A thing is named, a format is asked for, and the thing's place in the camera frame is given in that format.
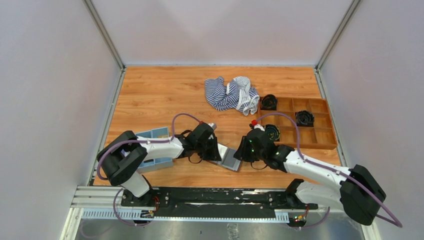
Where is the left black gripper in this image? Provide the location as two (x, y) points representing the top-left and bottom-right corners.
(195, 136), (222, 161)

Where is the brown leather card holder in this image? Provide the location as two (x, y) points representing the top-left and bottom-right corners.
(207, 143), (242, 172)

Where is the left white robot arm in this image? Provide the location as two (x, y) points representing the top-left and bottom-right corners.
(96, 122), (221, 207)

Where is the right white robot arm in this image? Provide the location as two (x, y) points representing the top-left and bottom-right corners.
(234, 128), (387, 226)

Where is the dark patterned coiled belt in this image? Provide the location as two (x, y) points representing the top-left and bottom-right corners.
(264, 124), (281, 142)

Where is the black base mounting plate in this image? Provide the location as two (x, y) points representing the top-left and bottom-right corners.
(120, 187), (318, 219)

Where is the black coiled belt top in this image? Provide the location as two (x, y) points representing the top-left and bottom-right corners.
(260, 94), (278, 111)

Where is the black coiled belt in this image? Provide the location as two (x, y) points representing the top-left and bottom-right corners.
(260, 94), (278, 111)
(295, 110), (315, 127)

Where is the blue striped cloth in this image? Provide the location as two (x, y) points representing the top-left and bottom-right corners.
(204, 76), (260, 116)

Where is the blue plastic organizer box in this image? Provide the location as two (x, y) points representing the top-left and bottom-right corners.
(135, 127), (174, 174)

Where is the black coiled belt right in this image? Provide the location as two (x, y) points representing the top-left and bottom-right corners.
(295, 110), (315, 127)

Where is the wooden compartment tray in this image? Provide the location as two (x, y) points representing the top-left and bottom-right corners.
(257, 94), (338, 150)

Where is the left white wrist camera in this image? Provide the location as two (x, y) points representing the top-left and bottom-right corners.
(208, 123), (217, 130)

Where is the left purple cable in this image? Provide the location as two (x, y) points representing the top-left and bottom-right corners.
(96, 112), (204, 227)

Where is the purple cable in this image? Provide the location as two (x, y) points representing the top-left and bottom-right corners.
(96, 112), (204, 227)
(250, 112), (404, 231)

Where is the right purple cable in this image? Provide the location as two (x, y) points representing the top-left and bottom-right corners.
(250, 112), (404, 231)

